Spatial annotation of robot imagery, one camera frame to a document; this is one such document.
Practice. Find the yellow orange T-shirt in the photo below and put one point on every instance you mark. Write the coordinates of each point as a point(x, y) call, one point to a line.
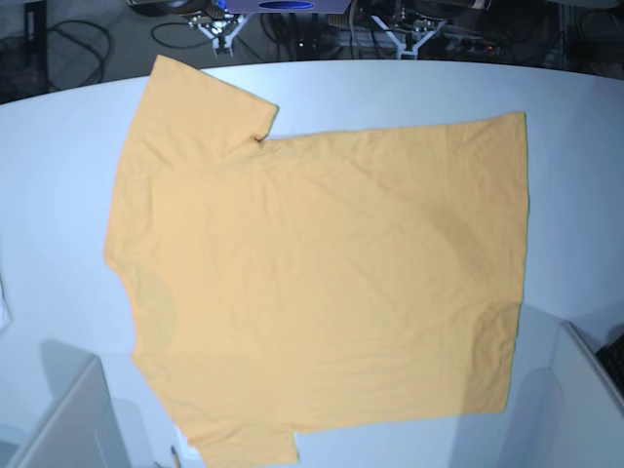
point(285, 286)

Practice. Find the pencil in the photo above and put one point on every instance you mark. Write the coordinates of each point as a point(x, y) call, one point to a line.
point(175, 457)

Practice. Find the grey partition panel left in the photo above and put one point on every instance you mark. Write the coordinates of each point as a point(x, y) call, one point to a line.
point(78, 429)

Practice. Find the grey partition panel right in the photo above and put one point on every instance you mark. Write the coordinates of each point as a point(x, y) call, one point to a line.
point(596, 400)

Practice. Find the black keyboard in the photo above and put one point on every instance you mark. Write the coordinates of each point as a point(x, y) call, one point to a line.
point(612, 359)

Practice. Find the blue purple device box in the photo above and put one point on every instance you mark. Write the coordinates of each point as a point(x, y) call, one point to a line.
point(287, 6)

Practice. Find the grey partition panel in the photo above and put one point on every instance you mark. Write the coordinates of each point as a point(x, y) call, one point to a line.
point(78, 429)
point(596, 400)

